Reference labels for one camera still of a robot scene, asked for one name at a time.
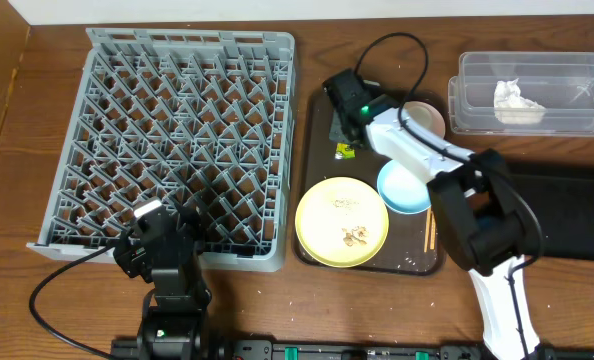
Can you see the wooden chopstick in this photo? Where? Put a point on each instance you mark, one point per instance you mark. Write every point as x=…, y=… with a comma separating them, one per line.
x=432, y=232
x=427, y=233

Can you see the pink bowl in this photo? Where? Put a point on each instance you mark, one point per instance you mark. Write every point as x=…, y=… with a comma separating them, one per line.
x=427, y=116

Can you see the clear plastic waste bin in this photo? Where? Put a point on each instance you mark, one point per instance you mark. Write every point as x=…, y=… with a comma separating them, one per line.
x=562, y=82

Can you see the food scraps on plate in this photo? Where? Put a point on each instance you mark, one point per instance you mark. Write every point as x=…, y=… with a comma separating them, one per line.
x=355, y=236

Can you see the yellow plate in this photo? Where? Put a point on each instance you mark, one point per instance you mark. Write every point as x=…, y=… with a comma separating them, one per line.
x=336, y=203

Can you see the light blue bowl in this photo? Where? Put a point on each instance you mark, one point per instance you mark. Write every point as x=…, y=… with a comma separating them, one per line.
x=401, y=191

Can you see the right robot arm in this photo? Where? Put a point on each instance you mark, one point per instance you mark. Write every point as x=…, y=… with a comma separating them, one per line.
x=486, y=227

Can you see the yellow green snack wrapper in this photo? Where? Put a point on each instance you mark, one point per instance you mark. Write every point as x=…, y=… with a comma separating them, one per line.
x=344, y=151

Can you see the crumpled white tissue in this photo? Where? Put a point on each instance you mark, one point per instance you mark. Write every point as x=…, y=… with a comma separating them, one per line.
x=510, y=107

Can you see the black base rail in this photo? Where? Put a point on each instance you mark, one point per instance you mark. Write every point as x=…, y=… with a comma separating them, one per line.
x=267, y=350

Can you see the grey plastic dishwasher rack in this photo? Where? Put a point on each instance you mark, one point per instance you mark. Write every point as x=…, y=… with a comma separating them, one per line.
x=195, y=118

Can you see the dark brown serving tray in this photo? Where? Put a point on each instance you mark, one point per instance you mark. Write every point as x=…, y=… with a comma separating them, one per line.
x=402, y=253

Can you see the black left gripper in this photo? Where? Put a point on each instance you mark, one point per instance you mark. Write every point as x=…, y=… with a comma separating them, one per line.
x=178, y=229

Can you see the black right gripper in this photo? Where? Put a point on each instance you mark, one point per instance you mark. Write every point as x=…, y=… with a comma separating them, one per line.
x=342, y=93

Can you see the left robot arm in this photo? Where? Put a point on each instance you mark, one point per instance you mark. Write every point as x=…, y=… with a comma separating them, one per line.
x=174, y=311

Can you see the black waste bin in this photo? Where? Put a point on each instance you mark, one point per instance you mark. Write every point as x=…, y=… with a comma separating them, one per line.
x=562, y=197

